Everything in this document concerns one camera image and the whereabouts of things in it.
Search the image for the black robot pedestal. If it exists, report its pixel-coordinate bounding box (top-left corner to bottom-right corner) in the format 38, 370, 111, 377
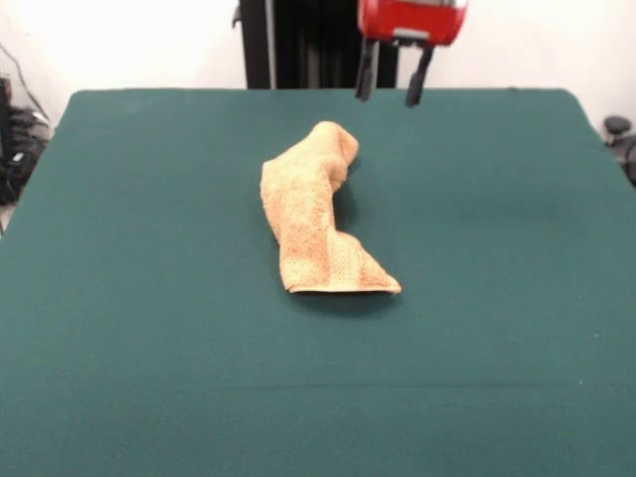
232, 0, 398, 90

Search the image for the black round chair base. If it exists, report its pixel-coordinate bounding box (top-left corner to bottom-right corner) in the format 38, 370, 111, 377
603, 114, 636, 188

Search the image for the dark green table cloth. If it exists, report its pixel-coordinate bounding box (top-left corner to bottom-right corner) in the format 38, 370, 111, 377
0, 87, 636, 477

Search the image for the black equipment pile with cables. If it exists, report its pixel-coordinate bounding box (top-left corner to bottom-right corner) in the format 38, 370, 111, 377
0, 74, 51, 206

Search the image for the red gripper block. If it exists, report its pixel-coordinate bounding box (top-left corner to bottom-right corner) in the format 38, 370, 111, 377
355, 0, 469, 108

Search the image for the tan terry towel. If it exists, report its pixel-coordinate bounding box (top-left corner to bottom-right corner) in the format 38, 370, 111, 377
257, 119, 402, 295

